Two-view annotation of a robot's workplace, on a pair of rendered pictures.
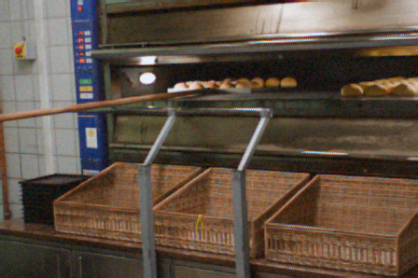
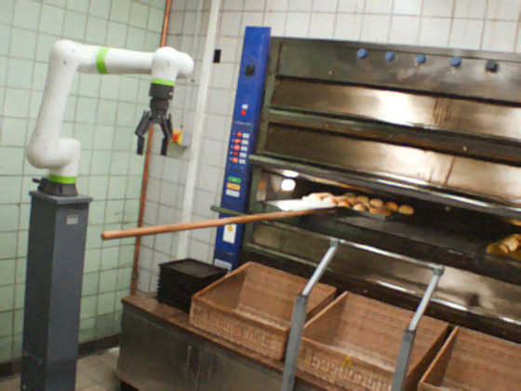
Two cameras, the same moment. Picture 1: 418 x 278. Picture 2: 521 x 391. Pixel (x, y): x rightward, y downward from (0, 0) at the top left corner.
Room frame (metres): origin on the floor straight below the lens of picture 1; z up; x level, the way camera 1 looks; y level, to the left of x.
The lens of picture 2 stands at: (1.15, 0.59, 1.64)
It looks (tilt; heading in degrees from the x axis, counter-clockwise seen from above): 8 degrees down; 358
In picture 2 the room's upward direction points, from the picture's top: 8 degrees clockwise
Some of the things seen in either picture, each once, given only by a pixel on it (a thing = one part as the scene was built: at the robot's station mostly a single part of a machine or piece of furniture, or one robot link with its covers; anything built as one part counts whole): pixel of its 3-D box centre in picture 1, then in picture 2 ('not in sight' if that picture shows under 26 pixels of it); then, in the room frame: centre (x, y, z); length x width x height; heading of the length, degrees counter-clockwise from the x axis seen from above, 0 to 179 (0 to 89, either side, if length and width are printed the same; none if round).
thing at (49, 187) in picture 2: not in sight; (53, 184); (3.60, 1.42, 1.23); 0.26 x 0.15 x 0.06; 58
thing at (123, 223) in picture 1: (129, 199); (263, 306); (3.91, 0.40, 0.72); 0.56 x 0.49 x 0.28; 55
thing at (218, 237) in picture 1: (230, 208); (369, 344); (3.56, -0.08, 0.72); 0.56 x 0.49 x 0.28; 53
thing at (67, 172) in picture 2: not in sight; (62, 158); (3.56, 1.37, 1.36); 0.16 x 0.13 x 0.19; 163
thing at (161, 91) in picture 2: not in sight; (160, 91); (3.31, 0.94, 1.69); 0.12 x 0.09 x 0.06; 58
